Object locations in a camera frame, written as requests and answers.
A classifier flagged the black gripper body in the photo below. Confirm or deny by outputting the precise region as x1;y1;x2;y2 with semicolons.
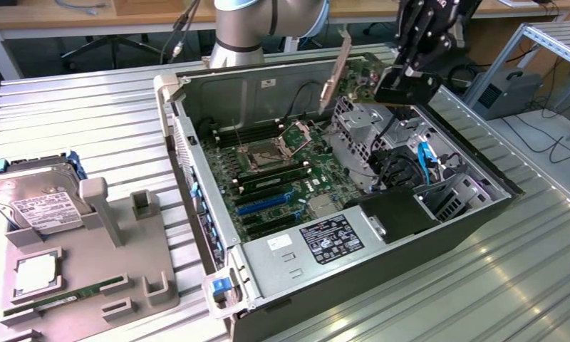
425;0;483;49

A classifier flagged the green GPU with black fan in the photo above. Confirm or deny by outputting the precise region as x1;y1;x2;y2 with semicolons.
317;30;443;115

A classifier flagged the black chair base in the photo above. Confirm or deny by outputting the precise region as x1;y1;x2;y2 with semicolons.
359;21;402;44

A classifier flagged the metal disk bay cage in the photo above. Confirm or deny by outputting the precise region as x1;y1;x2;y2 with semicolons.
330;94;438;186

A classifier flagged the metal socket cover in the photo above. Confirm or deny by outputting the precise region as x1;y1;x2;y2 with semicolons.
277;120;322;157

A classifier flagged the green motherboard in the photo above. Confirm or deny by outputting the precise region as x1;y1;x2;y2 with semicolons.
201;119;362;243

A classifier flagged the CPU socket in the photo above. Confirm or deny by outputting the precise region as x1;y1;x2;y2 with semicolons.
239;142;286;172

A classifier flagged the black plastic air shroud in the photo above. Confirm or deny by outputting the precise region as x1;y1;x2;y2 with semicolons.
343;188;440;245

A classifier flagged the green RAM stick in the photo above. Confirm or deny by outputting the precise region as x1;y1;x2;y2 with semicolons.
239;167;310;193
2;279;127;316

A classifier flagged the silver chipset heatsink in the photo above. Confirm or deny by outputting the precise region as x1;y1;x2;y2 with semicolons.
307;195;346;218

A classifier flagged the black expansion slot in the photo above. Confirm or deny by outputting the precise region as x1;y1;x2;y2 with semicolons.
231;183;289;207

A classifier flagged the blue expansion slot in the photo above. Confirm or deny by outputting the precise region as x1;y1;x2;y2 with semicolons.
237;194;290;214

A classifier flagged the open black PC case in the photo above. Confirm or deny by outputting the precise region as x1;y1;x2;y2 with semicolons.
154;52;526;342

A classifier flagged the long wooden desk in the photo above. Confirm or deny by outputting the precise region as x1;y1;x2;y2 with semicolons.
0;0;570;42

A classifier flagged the black office chair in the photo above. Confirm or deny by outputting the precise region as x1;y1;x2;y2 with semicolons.
58;33;167;71

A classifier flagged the grey power supply unit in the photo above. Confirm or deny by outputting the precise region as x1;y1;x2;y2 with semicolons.
239;206;390;300

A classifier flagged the blue disk caddy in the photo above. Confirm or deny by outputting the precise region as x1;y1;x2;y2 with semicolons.
0;151;89;229

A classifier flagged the blue case latch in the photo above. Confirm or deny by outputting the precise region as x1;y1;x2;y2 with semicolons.
207;276;231;299

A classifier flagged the silver hard disk drive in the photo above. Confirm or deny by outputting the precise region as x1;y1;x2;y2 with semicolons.
0;165;86;236

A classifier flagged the silver CPU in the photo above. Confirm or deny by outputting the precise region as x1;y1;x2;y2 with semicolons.
14;256;61;296

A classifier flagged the grey parts rack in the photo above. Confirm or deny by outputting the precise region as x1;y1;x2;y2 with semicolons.
0;177;181;342

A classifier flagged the grey box with handle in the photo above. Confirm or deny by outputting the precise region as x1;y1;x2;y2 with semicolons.
468;67;544;121

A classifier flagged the aluminium slat frame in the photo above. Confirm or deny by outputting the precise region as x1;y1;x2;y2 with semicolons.
462;19;570;108

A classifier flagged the black looped wire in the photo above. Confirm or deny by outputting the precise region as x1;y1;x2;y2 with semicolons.
283;81;331;120

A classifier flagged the blue flat wire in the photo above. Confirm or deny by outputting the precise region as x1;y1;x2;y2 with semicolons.
415;141;440;186

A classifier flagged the black wire bundle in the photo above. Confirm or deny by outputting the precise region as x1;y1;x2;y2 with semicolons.
367;147;426;190

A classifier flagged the thin cable with white plug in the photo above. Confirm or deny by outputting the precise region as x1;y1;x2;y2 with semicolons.
169;0;203;61

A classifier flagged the light blue network cable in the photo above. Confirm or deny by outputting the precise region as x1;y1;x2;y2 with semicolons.
54;0;107;16

